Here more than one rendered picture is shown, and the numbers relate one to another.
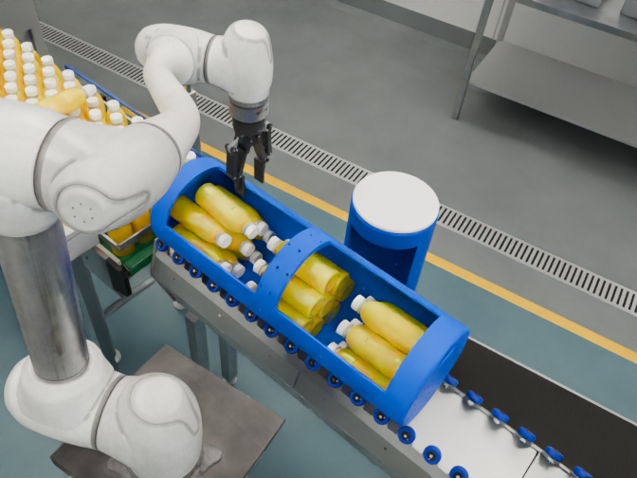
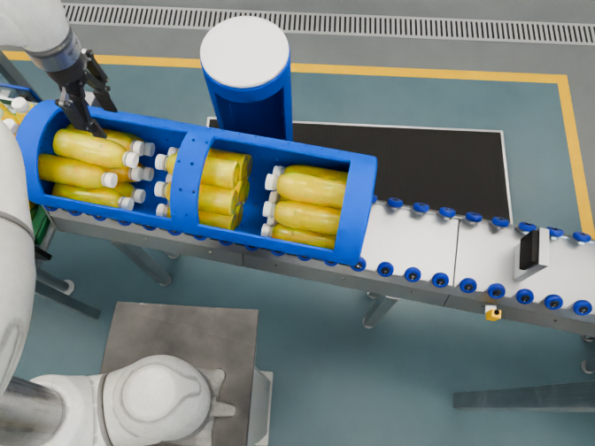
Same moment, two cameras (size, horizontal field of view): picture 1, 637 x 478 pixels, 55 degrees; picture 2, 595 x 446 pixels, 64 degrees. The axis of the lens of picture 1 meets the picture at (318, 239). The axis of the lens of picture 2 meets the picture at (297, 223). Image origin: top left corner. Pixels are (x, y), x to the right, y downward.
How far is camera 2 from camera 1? 0.42 m
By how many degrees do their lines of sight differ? 24
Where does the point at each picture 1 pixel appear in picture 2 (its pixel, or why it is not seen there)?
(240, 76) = (21, 23)
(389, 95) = not seen: outside the picture
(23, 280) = not seen: outside the picture
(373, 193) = (220, 53)
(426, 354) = (356, 206)
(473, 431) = (405, 229)
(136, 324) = (68, 250)
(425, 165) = not seen: outside the picture
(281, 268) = (184, 189)
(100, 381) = (87, 406)
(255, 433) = (241, 336)
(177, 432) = (186, 407)
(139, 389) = (129, 396)
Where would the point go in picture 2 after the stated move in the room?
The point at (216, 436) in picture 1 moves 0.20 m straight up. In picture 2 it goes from (211, 357) to (194, 349)
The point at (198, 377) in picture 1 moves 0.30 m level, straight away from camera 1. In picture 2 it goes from (165, 316) to (97, 234)
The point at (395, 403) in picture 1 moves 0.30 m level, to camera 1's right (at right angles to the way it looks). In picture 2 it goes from (346, 256) to (455, 210)
